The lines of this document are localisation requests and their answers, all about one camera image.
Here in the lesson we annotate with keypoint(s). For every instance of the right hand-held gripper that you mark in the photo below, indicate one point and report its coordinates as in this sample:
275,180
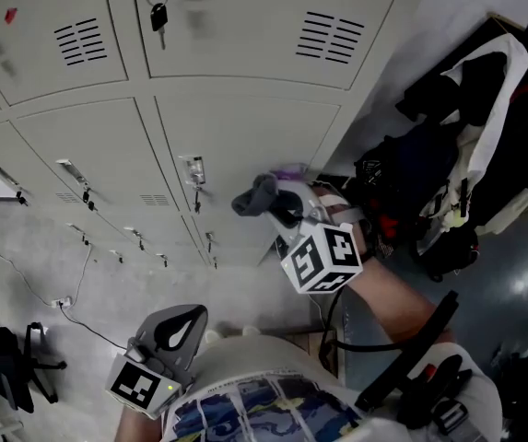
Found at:
319,256

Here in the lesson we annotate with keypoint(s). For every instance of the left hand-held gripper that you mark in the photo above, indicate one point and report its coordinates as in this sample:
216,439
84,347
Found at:
171,362

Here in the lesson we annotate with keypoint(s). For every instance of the dark grey wiping cloth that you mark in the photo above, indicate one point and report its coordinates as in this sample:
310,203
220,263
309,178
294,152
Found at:
254,196

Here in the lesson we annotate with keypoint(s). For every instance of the grey metal locker door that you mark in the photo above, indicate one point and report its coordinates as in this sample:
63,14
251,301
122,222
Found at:
245,136

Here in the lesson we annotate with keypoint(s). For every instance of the grey metal locker cabinet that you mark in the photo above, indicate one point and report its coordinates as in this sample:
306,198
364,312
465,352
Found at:
84,131

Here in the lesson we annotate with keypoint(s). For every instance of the person's left forearm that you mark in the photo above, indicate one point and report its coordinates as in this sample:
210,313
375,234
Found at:
139,424

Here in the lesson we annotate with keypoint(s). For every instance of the person's right forearm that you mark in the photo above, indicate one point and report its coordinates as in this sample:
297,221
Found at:
392,302

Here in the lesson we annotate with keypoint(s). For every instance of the person's right hand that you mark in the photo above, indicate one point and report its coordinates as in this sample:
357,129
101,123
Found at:
343,207

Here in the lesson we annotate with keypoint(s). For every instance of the person's left shoe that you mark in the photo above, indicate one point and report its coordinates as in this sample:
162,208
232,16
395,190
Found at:
212,336

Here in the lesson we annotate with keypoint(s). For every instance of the person's shoe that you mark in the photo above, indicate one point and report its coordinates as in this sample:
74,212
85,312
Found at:
212,336
252,330

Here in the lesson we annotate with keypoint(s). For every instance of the person's printed white shirt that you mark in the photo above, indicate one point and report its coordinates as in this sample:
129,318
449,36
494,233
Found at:
254,362

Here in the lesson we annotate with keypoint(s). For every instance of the person's right shoe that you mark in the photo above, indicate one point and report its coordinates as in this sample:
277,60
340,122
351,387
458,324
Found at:
252,330

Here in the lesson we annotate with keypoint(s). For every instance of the red bag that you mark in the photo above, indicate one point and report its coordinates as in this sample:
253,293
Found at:
385,226

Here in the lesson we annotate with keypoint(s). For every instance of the navy bag with white print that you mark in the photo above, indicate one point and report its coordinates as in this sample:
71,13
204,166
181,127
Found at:
411,164

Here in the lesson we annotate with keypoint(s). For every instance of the white power strip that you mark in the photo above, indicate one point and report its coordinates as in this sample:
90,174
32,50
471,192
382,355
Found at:
62,301

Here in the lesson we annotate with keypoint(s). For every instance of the black office chair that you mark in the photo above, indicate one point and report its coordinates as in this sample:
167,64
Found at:
5,366

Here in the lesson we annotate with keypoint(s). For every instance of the pale green plush toy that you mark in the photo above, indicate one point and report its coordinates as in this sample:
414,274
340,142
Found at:
454,219

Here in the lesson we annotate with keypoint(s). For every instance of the black hanging coat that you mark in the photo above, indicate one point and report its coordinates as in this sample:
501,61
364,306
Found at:
484,85

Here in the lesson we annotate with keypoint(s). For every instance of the hanging clothes and bags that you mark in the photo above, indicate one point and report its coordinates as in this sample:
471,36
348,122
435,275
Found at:
514,76

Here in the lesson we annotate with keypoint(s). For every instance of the black chest-mounted device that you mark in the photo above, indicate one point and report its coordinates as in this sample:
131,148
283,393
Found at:
434,385

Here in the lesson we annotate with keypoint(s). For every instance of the red sticker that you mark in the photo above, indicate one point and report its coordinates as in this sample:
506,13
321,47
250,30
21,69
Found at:
10,15

